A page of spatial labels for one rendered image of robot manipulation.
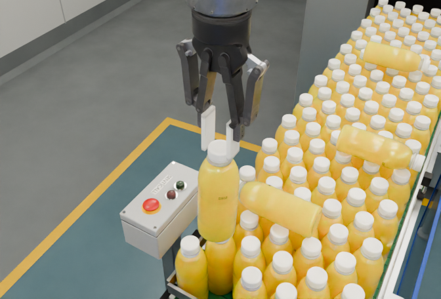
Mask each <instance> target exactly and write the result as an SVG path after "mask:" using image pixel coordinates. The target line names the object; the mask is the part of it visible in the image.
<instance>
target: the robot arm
mask: <svg viewBox="0 0 441 299"><path fill-rule="evenodd" d="M257 2H258V0H186V3H187V5H188V6H189V7H190V8H191V9H192V33H193V34H194V37H193V38H192V39H191V38H189V37H187V38H186V39H185V40H183V41H181V42H180V43H179V44H177V45H176V49H177V52H178V55H179V57H180V61H181V67H182V78H183V85H184V96H185V102H186V104H187V105H188V106H194V107H195V108H196V111H197V113H198V127H199V128H201V150H203V151H205V150H206V149H207V148H208V145H209V143H210V142H212V141H214V140H215V106H213V105H212V106H210V105H211V104H212V103H213V101H212V100H211V99H212V95H213V89H214V85H215V79H216V75H217V72H218V73H219V74H221V75H222V82H223V83H224V84H225V86H226V93H227V99H228V106H229V110H230V118H231V120H229V122H227V124H226V160H227V161H231V160H232V159H233V158H234V157H235V155H236V154H237V153H238V152H239V151H240V140H241V139H242V138H243V137H244V135H245V126H246V127H248V126H249V125H250V124H251V123H252V122H254V120H255V119H256V118H257V117H258V112H259V104H260V99H261V90H262V85H263V76H264V74H265V72H266V70H267V69H268V67H269V62H268V60H262V61H260V60H259V59H258V58H256V57H254V56H253V55H252V50H251V47H250V45H249V37H250V33H251V12H252V10H251V9H252V8H253V7H254V6H255V5H256V4H257ZM198 56H199V58H200V60H201V66H200V70H199V68H198ZM245 63H246V64H247V67H248V68H247V74H248V75H249V77H248V79H247V86H246V92H245V99H244V94H243V85H242V74H243V70H242V66H243V65H244V64H245ZM199 74H200V75H201V76H200V77H199ZM211 101H212V102H211ZM209 106H210V107H209Z"/></svg>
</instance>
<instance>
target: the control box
mask: <svg viewBox="0 0 441 299"><path fill-rule="evenodd" d="M168 176H170V177H171V178H170V177H168ZM167 177H168V178H167ZM169 178H170V179H169ZM164 180H165V182H166V183H165V182H164ZM179 180H181V181H183V182H184V183H185V187H184V188H182V189H178V188H176V186H175V184H176V182H178V181H179ZM162 182H163V183H162ZM164 183H165V184H164ZM161 186H162V187H161ZM158 188H159V189H158ZM155 189H156V190H157V191H156V190H155ZM169 190H174V191H175V192H176V197H174V198H172V199H170V198H168V197H167V192H168V191H169ZM155 192H156V193H155ZM149 198H154V199H157V200H158V201H159V207H158V208H157V209H156V210H153V211H147V210H145V209H144V208H143V202H144V201H145V200H147V199H149ZM119 214H120V218H121V223H122V226H123V232H124V236H125V241H126V242H127V243H129V244H131V245H132V246H134V247H136V248H138V249H140V250H142V251H144V252H146V253H148V254H149V255H151V256H153V257H155V258H157V259H158V260H160V259H161V258H162V257H163V255H164V254H165V253H166V252H167V251H168V250H169V248H170V247H171V246H172V245H173V243H174V242H175V241H176V240H177V239H178V238H179V236H180V235H181V234H182V233H183V231H184V230H185V229H186V228H187V227H188V226H189V224H190V223H191V222H192V220H193V219H194V218H195V217H196V216H197V215H198V171H196V170H194V169H191V168H189V167H186V166H184V165H181V164H180V163H177V162H175V161H172V162H171V163H170V164H169V165H168V166H167V167H166V168H165V169H164V170H163V171H162V172H161V173H160V174H159V175H158V176H157V177H156V178H155V179H154V180H153V181H152V182H151V183H150V184H148V185H147V186H146V187H145V188H144V189H143V190H142V191H141V192H140V193H139V194H138V195H137V196H136V197H135V198H134V199H133V200H132V201H131V202H130V203H129V204H128V205H127V206H126V207H125V208H124V209H123V210H122V211H121V212H120V213H119Z"/></svg>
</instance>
